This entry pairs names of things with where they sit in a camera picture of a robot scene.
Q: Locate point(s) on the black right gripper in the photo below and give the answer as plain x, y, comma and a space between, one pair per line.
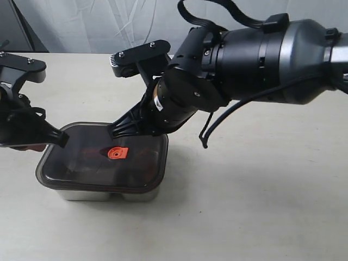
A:
189, 84

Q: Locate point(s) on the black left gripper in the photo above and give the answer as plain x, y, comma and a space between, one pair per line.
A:
21, 125

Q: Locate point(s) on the dark transparent box lid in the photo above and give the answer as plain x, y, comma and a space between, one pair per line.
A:
135, 164

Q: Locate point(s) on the stainless steel lunch box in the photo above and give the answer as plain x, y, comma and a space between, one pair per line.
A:
78, 195

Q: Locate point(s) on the red sausage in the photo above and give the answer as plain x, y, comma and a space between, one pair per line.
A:
95, 154

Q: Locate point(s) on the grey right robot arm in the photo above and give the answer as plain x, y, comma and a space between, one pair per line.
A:
293, 66

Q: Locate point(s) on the grey wrinkled backdrop curtain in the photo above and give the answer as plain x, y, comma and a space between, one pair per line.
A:
110, 26

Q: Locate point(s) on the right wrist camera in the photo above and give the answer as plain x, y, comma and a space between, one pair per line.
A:
148, 60

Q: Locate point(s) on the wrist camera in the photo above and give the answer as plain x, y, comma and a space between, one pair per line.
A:
148, 60
16, 70

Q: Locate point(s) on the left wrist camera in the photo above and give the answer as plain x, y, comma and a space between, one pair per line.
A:
16, 70

